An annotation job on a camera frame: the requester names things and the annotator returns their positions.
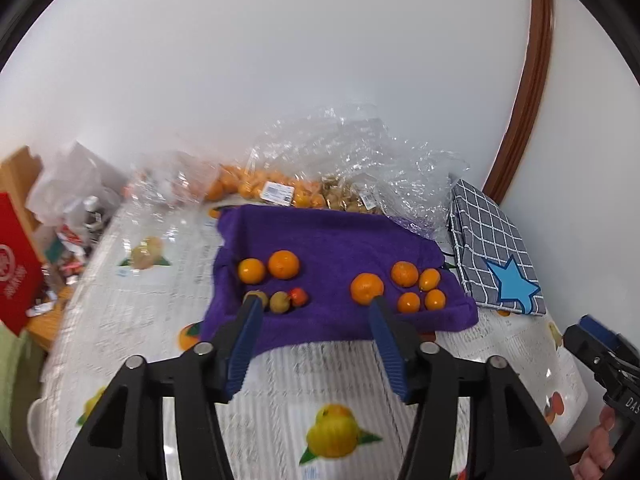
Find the purple towel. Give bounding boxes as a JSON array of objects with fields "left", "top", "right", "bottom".
[{"left": 199, "top": 203, "right": 479, "bottom": 358}]

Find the small clear plastic bag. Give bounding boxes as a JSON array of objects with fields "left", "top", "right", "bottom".
[{"left": 125, "top": 151, "right": 222, "bottom": 212}]

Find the bag of pale brown fruits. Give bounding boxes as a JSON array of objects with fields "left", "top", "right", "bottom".
[{"left": 320, "top": 174, "right": 382, "bottom": 214}]

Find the bag of small oranges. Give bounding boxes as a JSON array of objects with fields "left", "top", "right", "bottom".
[{"left": 205, "top": 164, "right": 328, "bottom": 209}]

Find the large orange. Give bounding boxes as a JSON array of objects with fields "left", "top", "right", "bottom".
[{"left": 350, "top": 273, "right": 385, "bottom": 306}]

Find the green cloth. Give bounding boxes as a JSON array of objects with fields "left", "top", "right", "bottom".
[{"left": 0, "top": 327, "right": 47, "bottom": 443}]

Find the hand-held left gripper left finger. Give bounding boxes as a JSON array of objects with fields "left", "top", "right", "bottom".
[{"left": 56, "top": 294, "right": 264, "bottom": 480}]

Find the brown bottle white cap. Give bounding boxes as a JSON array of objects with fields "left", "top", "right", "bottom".
[{"left": 82, "top": 196, "right": 104, "bottom": 227}]

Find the brown cardboard box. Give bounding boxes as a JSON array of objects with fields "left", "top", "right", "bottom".
[{"left": 0, "top": 146, "right": 47, "bottom": 223}]

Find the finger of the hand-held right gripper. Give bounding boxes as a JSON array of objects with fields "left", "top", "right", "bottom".
[
  {"left": 563, "top": 325, "right": 610, "bottom": 378},
  {"left": 579, "top": 314, "right": 626, "bottom": 351}
]

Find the medium orange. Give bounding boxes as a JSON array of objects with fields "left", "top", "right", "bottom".
[{"left": 268, "top": 250, "right": 301, "bottom": 280}]

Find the grey checked bag blue star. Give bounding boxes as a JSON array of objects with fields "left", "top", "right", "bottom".
[{"left": 447, "top": 177, "right": 543, "bottom": 317}]

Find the brown wooden door trim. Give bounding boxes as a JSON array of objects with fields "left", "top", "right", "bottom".
[{"left": 481, "top": 0, "right": 553, "bottom": 204}]

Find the red box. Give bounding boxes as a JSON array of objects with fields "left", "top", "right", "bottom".
[{"left": 0, "top": 191, "right": 47, "bottom": 337}]

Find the large crumpled clear plastic bag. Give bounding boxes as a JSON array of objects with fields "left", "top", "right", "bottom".
[{"left": 249, "top": 101, "right": 472, "bottom": 242}]

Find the yellow-orange round orange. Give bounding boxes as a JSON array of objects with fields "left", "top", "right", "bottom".
[{"left": 237, "top": 258, "right": 266, "bottom": 284}]

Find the white plastic bag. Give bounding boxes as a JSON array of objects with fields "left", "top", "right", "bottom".
[{"left": 27, "top": 141, "right": 127, "bottom": 232}]

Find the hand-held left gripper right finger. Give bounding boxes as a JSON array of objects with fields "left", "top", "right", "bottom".
[{"left": 369, "top": 296, "right": 573, "bottom": 480}]

